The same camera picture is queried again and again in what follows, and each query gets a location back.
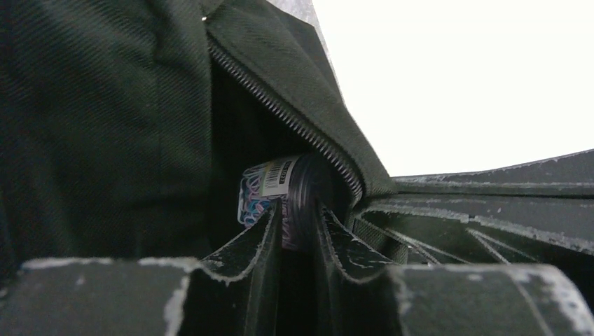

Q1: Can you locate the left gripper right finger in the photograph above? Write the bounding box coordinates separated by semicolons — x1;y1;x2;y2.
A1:
316;204;399;335

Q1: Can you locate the black student backpack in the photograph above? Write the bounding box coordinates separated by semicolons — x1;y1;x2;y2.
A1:
1;1;394;278

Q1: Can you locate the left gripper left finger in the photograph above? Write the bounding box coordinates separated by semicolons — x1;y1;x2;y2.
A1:
178;201;283;335

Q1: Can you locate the clear round glitter jar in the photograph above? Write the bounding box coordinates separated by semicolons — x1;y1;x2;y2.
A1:
237;153;348;254

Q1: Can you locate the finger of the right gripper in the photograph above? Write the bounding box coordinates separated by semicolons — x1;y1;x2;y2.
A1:
354;150;593;305

